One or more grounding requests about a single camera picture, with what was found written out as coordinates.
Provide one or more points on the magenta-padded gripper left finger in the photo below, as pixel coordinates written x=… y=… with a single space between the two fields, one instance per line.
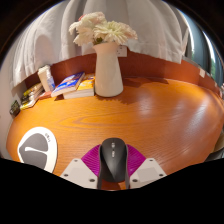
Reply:
x=78 y=170

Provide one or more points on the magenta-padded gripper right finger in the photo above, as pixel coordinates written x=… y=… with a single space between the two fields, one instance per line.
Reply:
x=148 y=170

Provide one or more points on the black computer mouse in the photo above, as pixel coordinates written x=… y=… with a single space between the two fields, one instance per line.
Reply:
x=113 y=160

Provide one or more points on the round white grey mouse pad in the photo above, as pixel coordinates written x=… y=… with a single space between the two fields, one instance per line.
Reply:
x=35 y=150

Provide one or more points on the yellow orange book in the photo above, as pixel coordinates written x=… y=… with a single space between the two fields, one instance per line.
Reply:
x=85 y=89

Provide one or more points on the red brown flat book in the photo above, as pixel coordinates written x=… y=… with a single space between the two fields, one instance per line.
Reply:
x=46 y=95

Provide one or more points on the white yellow thick book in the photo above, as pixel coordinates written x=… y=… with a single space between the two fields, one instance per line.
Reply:
x=29 y=104

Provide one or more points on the black cover book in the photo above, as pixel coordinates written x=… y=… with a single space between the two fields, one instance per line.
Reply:
x=30 y=96

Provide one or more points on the yellow cover book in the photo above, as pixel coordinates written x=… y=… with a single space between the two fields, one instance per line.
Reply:
x=32 y=89

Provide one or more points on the cream lidded container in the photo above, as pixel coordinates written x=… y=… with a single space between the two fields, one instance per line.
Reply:
x=43 y=76

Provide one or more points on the white ceramic jug vase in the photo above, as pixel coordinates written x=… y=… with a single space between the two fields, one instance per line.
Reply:
x=108 y=73

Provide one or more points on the white paper label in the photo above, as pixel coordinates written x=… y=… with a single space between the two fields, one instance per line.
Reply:
x=202 y=72

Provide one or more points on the dark framed window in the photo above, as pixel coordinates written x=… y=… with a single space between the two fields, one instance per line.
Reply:
x=200 y=43

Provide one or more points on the white flower bouquet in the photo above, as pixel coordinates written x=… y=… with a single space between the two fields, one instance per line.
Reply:
x=106 y=30

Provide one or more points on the white curtain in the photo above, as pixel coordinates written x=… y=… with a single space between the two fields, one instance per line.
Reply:
x=150 y=26

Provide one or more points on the white wall outlet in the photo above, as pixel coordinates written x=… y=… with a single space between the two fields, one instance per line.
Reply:
x=122 y=51

